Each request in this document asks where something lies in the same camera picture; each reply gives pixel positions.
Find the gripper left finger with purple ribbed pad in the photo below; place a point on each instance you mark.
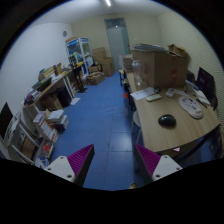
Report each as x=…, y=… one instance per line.
x=73, y=168

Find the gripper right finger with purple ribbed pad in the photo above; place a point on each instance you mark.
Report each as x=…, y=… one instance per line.
x=152, y=166

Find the black computer mouse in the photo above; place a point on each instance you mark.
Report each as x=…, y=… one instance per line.
x=167, y=120

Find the white patterned oval mouse pad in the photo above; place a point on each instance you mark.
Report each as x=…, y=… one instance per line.
x=191, y=106

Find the pink sticky note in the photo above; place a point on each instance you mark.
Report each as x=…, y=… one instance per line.
x=177, y=149

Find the white shelf with books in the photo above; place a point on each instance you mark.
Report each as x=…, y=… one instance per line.
x=28, y=149

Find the white remote control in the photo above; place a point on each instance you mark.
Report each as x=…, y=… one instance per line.
x=153, y=97

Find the white paper sheet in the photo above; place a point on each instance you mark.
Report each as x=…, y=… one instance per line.
x=142, y=93

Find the white calculator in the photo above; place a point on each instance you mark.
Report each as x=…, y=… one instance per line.
x=170, y=92

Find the wooden side desk left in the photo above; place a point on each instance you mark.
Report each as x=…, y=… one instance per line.
x=54, y=97

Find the open cardboard box on floor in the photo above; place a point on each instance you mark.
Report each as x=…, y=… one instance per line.
x=95, y=78

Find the black monitor at left edge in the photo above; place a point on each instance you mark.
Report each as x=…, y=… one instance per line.
x=5, y=118

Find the large cardboard box on desk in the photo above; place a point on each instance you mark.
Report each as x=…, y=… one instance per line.
x=162, y=70

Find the clear plastic container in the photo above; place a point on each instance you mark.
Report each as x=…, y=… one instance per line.
x=137, y=72

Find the black laptop screen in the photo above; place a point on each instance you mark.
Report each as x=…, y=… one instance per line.
x=206, y=83

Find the stacked cardboard boxes by door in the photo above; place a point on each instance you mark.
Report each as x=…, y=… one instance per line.
x=106, y=63

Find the glass display cabinet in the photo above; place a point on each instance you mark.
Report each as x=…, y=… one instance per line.
x=79, y=50

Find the small open cardboard box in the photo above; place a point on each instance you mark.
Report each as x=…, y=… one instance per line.
x=177, y=50

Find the grey door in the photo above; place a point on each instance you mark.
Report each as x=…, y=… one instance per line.
x=118, y=39

